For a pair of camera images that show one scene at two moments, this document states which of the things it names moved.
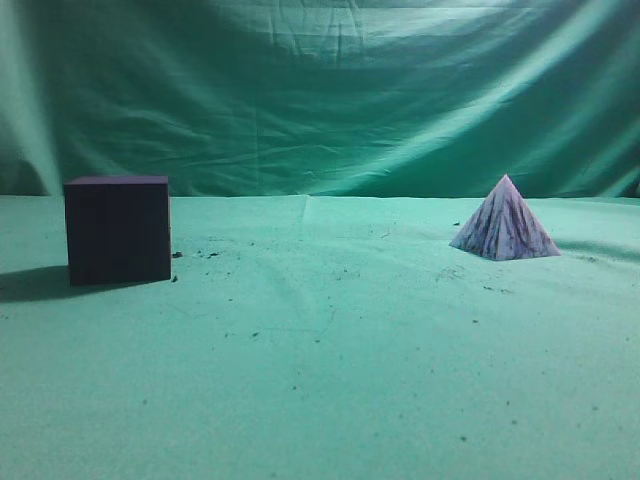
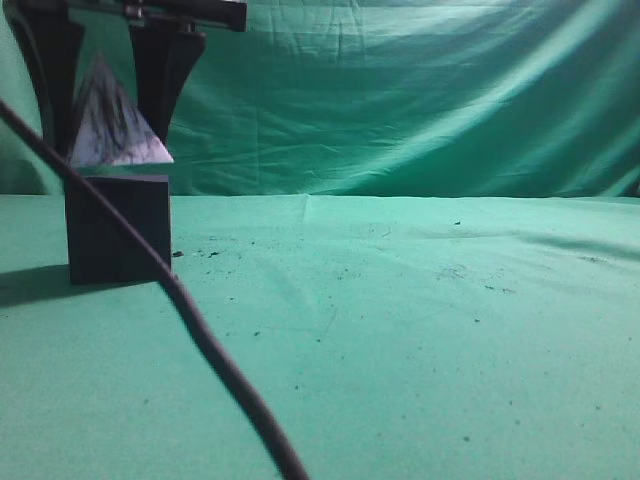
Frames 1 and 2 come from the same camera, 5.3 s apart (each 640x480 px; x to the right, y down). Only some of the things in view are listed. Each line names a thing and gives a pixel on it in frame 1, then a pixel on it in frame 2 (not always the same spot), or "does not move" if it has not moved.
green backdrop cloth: (323, 98) does not move
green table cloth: (325, 337) does not move
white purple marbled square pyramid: (504, 227) to (109, 126)
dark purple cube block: (118, 229) does not move
